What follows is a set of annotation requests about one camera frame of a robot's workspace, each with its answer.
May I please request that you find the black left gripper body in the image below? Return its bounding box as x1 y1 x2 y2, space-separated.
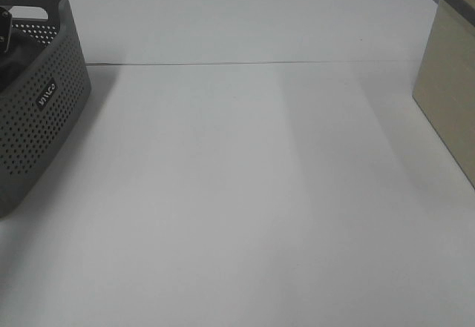
0 7 12 53

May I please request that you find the grey perforated plastic basket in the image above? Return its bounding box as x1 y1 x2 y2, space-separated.
1 0 91 217

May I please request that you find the beige fabric storage bin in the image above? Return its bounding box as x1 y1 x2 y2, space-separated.
412 0 474 184

